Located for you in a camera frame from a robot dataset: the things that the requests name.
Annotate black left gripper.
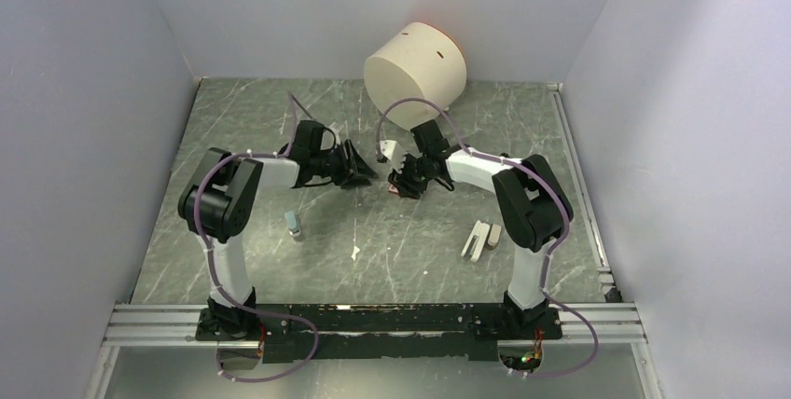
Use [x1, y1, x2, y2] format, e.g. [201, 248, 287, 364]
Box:
[312, 140, 379, 190]

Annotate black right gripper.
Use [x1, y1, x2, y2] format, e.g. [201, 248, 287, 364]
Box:
[387, 152, 431, 200]

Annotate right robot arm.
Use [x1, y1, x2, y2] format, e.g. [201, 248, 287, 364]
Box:
[377, 120, 574, 337]

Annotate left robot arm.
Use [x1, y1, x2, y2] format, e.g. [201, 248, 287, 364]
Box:
[177, 119, 378, 339]

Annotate cream cylindrical stool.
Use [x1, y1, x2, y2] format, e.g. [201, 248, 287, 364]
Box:
[363, 22, 467, 113]

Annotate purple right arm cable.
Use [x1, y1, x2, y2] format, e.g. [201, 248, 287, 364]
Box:
[374, 97, 601, 380]

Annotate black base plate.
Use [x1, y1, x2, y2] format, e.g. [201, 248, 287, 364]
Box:
[194, 302, 562, 364]

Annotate aluminium rail frame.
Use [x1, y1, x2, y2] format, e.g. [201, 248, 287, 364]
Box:
[104, 78, 648, 372]

